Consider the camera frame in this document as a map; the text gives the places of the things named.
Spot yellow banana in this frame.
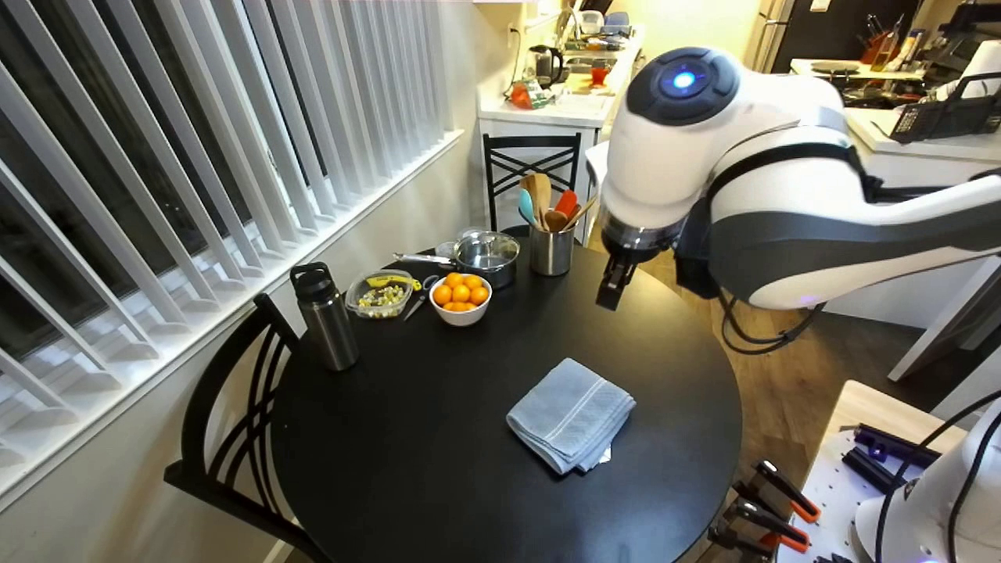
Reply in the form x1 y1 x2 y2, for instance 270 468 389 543
363 273 425 298

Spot black base cable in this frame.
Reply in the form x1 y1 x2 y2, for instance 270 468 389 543
873 388 1001 563

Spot steel water bottle black cap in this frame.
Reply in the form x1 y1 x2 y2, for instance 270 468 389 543
289 258 363 376

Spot steel utensil cup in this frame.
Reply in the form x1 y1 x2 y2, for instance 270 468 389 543
527 225 575 280

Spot glass pot lid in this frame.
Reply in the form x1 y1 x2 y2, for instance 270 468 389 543
453 228 523 273

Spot black wire rack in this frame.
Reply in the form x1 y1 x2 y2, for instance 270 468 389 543
889 66 1001 146

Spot blue spatula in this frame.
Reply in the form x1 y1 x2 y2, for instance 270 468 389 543
513 183 542 233

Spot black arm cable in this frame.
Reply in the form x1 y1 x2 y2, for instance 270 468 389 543
715 286 829 359

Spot white bowl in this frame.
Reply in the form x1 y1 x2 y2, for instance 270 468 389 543
425 268 493 330

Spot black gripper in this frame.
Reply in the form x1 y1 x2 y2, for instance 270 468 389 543
595 213 687 312

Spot dark electric kettle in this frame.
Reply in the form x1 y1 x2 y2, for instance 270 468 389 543
527 40 572 90

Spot stainless steel refrigerator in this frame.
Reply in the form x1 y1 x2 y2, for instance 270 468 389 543
741 0 800 76

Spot white vertical blinds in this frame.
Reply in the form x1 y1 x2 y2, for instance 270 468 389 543
0 0 459 506

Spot black cross-back chair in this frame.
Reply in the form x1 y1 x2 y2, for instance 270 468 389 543
483 130 586 233

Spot wooden spoon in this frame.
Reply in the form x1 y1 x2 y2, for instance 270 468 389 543
518 169 556 233

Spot black clamp orange tip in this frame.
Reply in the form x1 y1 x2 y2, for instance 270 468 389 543
727 497 818 557
755 456 826 526

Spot black curved-back chair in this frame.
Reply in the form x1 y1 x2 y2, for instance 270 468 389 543
164 290 328 563

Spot red spatula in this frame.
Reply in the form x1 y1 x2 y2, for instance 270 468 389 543
551 188 586 228

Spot dark blue block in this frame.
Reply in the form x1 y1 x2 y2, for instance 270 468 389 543
837 418 943 473
837 448 913 500

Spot white perforated board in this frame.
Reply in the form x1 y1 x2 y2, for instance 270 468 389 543
777 377 968 563

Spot knife block with knives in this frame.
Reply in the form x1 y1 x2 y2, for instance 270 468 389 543
858 8 927 73

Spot white counter cabinet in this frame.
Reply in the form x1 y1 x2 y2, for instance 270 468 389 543
476 28 644 250

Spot steel bowl with food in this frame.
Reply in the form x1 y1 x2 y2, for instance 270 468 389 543
343 266 425 322

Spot blue towel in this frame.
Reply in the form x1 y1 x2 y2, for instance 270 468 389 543
504 356 638 477

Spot white stove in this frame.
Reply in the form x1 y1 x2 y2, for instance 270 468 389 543
788 56 933 109

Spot steel pot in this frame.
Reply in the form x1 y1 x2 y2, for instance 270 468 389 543
393 228 523 295

